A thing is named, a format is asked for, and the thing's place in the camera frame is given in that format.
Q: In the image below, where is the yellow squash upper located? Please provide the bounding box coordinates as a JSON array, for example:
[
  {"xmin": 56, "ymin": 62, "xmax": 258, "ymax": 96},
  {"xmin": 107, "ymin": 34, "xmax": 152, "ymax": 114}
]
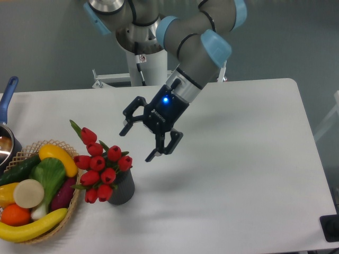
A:
[{"xmin": 38, "ymin": 143, "xmax": 78, "ymax": 177}]

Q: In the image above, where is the woven wicker basket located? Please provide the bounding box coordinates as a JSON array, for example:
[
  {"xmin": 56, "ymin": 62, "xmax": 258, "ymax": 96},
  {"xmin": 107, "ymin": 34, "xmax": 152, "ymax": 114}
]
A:
[{"xmin": 5, "ymin": 140, "xmax": 80, "ymax": 244}]

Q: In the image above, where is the red tulip bouquet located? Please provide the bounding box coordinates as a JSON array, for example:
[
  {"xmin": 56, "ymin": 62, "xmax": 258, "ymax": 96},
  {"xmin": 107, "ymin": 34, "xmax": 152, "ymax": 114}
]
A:
[{"xmin": 70, "ymin": 120, "xmax": 132, "ymax": 204}]

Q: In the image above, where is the white base frame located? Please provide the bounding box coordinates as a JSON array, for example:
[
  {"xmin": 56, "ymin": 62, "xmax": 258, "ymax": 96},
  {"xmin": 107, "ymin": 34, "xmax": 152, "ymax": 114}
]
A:
[{"xmin": 92, "ymin": 61, "xmax": 228, "ymax": 89}]

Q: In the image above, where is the orange fruit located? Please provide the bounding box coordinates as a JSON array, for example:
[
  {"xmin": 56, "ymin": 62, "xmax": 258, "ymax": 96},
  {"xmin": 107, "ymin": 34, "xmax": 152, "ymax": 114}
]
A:
[{"xmin": 1, "ymin": 204, "xmax": 31, "ymax": 226}]

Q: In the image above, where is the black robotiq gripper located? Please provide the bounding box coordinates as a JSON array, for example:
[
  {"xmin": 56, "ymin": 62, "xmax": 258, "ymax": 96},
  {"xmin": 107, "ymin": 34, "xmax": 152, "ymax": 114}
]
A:
[{"xmin": 119, "ymin": 85, "xmax": 189, "ymax": 162}]

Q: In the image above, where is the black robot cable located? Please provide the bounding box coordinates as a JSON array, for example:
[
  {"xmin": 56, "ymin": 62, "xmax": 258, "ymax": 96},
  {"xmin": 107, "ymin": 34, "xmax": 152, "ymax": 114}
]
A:
[{"xmin": 133, "ymin": 42, "xmax": 147, "ymax": 87}]

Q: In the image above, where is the blue handled saucepan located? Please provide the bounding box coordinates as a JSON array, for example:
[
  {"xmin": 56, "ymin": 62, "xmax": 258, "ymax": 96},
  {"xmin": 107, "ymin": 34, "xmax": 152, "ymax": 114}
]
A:
[{"xmin": 1, "ymin": 76, "xmax": 22, "ymax": 175}]

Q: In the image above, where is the white frame right edge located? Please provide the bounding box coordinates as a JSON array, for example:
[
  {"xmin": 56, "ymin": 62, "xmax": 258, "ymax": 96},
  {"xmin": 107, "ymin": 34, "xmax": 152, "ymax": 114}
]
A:
[{"xmin": 314, "ymin": 91, "xmax": 338, "ymax": 142}]

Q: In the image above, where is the black device table edge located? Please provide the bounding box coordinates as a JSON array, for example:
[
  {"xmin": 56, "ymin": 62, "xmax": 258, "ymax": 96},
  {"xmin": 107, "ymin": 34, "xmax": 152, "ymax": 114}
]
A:
[{"xmin": 319, "ymin": 214, "xmax": 338, "ymax": 242}]

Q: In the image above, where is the dark grey ribbed vase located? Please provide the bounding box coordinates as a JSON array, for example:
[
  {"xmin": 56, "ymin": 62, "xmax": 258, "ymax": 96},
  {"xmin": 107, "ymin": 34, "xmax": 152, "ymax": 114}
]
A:
[{"xmin": 108, "ymin": 170, "xmax": 135, "ymax": 205}]

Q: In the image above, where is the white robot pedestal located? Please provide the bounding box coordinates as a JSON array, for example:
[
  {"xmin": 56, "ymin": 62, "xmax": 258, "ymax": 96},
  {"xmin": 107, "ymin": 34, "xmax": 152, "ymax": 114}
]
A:
[{"xmin": 125, "ymin": 50, "xmax": 167, "ymax": 86}]

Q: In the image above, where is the green cucumber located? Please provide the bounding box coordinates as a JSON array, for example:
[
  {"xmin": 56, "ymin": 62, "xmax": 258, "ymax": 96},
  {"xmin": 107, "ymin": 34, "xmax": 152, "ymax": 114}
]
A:
[{"xmin": 1, "ymin": 155, "xmax": 41, "ymax": 186}]

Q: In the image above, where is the purple sweet potato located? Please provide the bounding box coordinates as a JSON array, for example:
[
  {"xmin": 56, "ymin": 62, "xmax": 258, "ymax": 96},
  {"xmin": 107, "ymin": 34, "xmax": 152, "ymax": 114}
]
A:
[{"xmin": 50, "ymin": 178, "xmax": 76, "ymax": 211}]

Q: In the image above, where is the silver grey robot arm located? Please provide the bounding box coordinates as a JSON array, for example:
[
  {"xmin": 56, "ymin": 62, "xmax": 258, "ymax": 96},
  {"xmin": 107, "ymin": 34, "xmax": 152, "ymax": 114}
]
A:
[{"xmin": 84, "ymin": 1, "xmax": 247, "ymax": 161}]

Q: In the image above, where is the yellow pepper left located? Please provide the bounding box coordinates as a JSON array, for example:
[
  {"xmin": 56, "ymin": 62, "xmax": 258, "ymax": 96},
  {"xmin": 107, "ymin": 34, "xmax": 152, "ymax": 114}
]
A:
[{"xmin": 0, "ymin": 183, "xmax": 19, "ymax": 208}]

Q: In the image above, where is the beige round disc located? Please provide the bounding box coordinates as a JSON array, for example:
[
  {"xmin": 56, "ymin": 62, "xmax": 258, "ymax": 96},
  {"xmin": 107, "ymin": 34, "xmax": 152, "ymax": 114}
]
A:
[{"xmin": 13, "ymin": 179, "xmax": 44, "ymax": 208}]

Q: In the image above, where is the green bok choy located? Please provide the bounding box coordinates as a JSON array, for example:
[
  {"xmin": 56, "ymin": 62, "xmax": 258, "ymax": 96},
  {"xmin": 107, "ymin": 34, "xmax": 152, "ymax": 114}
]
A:
[{"xmin": 29, "ymin": 158, "xmax": 66, "ymax": 221}]

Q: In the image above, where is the yellow banana front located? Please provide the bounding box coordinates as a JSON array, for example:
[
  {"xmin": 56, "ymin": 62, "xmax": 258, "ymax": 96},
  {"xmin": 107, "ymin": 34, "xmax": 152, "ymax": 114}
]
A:
[{"xmin": 1, "ymin": 208, "xmax": 68, "ymax": 243}]

